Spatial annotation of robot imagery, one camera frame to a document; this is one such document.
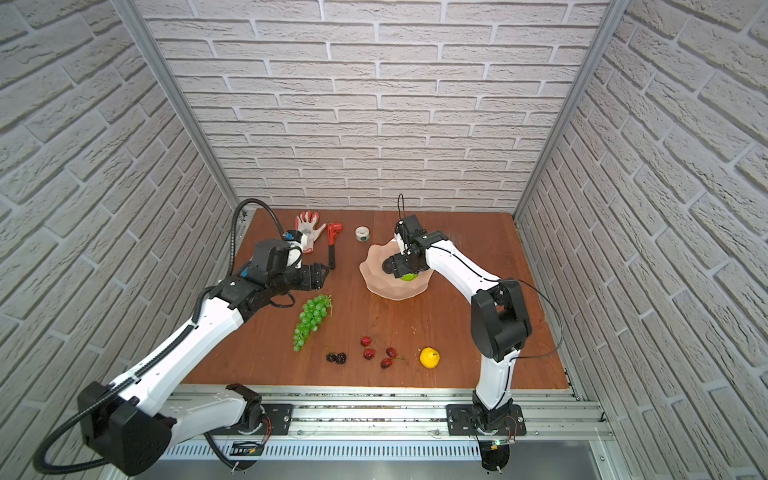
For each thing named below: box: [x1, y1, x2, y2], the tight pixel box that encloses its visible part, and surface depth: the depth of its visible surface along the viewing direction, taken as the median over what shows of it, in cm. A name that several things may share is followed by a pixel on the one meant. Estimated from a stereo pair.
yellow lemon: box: [419, 346, 441, 369], surface depth 82 cm
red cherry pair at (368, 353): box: [360, 336, 376, 360], surface depth 87 cm
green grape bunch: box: [292, 294, 333, 352], surface depth 89 cm
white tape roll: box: [355, 226, 370, 243], surface depth 113 cm
